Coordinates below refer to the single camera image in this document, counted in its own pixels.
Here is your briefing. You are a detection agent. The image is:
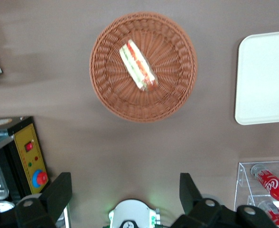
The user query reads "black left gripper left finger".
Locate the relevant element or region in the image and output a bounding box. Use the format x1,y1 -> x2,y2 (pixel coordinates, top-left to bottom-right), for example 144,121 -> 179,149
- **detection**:
15,172 -> 73,228

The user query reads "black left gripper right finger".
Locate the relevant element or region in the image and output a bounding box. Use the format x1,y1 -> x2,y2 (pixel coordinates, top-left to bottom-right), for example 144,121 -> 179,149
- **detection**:
172,172 -> 222,228

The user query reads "triangle sandwich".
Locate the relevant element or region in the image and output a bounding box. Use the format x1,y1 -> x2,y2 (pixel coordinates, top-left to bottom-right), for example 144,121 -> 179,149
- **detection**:
119,39 -> 159,92

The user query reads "large round brown wicker basket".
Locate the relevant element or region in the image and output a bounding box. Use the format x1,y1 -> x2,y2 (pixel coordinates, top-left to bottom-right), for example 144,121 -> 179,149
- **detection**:
89,11 -> 198,123

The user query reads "beige plastic tray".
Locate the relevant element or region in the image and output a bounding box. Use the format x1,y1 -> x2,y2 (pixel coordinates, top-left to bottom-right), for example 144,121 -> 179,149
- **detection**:
234,30 -> 279,126

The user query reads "black food warmer yellow panel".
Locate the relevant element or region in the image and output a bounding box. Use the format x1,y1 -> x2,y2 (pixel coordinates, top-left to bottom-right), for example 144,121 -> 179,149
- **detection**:
0,115 -> 50,214

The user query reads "clear acrylic bottle rack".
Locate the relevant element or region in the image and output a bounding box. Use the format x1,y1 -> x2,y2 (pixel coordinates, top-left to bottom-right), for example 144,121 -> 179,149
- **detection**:
233,161 -> 279,228

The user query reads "red cola bottle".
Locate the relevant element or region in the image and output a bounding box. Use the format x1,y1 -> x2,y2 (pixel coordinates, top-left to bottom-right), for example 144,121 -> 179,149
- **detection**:
250,163 -> 279,210
257,200 -> 279,228

